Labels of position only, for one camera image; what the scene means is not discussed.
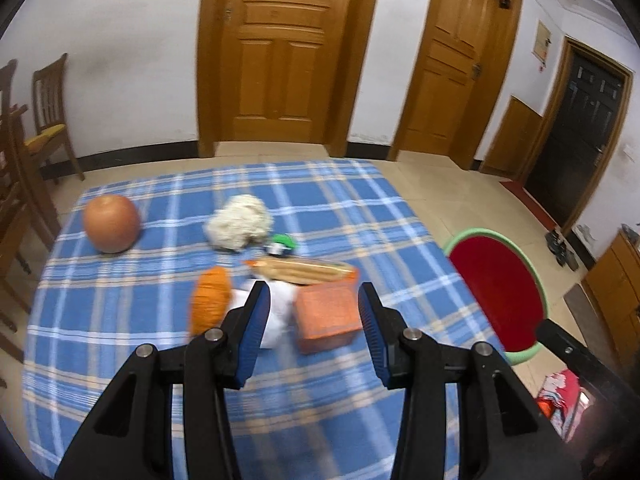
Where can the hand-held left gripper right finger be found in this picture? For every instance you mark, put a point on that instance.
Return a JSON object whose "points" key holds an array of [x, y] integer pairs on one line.
{"points": [[372, 340]]}

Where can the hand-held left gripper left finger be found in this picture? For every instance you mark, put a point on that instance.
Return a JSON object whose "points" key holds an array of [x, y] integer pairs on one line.
{"points": [[252, 340]]}

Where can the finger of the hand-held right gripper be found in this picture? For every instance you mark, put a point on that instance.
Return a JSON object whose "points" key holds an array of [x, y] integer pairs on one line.
{"points": [[570, 350]]}

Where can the white tissue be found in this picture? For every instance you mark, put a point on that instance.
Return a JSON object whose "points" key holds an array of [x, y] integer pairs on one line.
{"points": [[282, 310]]}

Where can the orange cardboard box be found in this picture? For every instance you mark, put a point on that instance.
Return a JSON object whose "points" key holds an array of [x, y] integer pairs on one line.
{"points": [[325, 315]]}

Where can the orange peel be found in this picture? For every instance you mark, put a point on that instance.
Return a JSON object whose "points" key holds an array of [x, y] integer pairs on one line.
{"points": [[210, 300]]}

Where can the green and white small toy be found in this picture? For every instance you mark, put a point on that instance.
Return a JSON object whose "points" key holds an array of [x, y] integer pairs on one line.
{"points": [[281, 245]]}

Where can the red bucket with green rim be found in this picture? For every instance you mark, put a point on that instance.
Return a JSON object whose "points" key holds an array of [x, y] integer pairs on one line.
{"points": [[495, 285]]}

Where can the grey floor mat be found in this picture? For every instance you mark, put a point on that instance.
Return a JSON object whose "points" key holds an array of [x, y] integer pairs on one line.
{"points": [[590, 317]]}

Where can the low wooden cabinet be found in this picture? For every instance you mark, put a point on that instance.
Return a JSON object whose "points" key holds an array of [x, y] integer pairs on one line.
{"points": [[617, 290]]}

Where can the grey shoe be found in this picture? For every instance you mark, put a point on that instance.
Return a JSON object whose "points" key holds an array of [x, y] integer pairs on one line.
{"points": [[570, 257]]}

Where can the dark shoe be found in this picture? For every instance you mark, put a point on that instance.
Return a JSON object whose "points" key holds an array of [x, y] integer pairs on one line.
{"points": [[554, 240]]}

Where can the blue plaid blanket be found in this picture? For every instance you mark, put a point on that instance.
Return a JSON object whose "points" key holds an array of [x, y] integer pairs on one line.
{"points": [[150, 280]]}

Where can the round orange-pink apple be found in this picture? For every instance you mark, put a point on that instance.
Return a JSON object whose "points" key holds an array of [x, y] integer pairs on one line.
{"points": [[111, 224]]}

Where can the black entrance door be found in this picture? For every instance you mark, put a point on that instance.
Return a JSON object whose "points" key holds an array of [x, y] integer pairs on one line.
{"points": [[575, 140]]}

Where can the wooden chair with slatted back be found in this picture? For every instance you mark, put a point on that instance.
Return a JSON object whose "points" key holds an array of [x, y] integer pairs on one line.
{"points": [[15, 210]]}

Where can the panelled wooden door with decoration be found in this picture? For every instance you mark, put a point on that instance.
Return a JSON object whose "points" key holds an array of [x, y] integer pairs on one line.
{"points": [[450, 70]]}

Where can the yellow seat cushion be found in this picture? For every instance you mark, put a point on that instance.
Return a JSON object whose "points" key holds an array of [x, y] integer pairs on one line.
{"points": [[45, 137]]}

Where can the wooden chair with yellow cushion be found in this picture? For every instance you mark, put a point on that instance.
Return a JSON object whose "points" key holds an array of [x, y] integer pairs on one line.
{"points": [[50, 95]]}

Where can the white wall switch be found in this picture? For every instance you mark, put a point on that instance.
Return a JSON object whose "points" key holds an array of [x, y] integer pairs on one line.
{"points": [[630, 151]]}

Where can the wooden wall cabinet panel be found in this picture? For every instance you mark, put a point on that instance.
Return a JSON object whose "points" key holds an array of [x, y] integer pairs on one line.
{"points": [[515, 140]]}

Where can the tan wall notice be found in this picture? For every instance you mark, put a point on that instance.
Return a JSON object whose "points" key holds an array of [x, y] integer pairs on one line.
{"points": [[541, 41]]}

